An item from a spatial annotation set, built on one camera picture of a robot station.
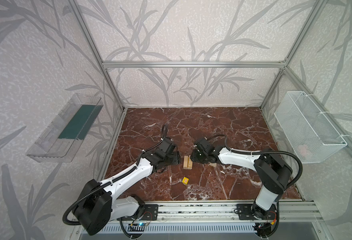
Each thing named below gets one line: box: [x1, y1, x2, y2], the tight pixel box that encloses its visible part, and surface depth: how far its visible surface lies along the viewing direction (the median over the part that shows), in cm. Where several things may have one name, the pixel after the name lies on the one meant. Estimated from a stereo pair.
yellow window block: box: [182, 177, 189, 185], surface depth 84 cm
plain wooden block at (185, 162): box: [183, 155, 188, 170], surface depth 90 cm
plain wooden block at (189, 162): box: [186, 155, 193, 170], surface depth 89 cm
